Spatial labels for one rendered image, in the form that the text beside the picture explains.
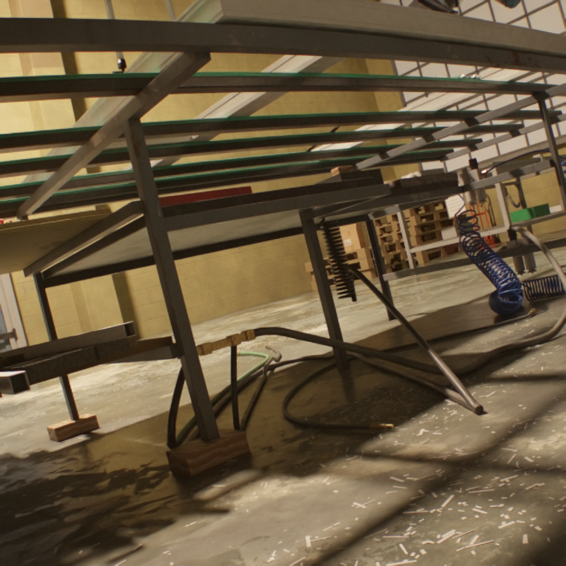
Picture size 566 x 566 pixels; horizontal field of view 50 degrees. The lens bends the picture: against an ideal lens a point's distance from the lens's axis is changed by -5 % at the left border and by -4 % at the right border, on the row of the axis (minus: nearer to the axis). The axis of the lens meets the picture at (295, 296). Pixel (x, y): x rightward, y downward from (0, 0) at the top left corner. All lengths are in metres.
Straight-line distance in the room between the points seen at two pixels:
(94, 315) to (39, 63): 3.09
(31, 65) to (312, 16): 6.90
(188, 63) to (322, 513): 0.83
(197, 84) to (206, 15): 0.23
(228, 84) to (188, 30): 0.35
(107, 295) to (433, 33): 6.34
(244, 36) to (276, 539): 0.89
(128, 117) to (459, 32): 0.89
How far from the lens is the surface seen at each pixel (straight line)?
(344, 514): 0.98
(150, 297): 8.25
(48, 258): 2.03
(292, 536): 0.95
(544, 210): 7.03
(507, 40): 1.98
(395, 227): 9.65
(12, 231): 1.49
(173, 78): 1.28
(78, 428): 2.31
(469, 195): 2.91
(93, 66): 8.86
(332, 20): 1.41
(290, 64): 1.71
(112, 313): 7.59
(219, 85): 1.49
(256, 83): 1.56
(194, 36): 1.18
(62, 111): 7.99
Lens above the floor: 0.38
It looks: 2 degrees down
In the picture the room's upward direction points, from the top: 14 degrees counter-clockwise
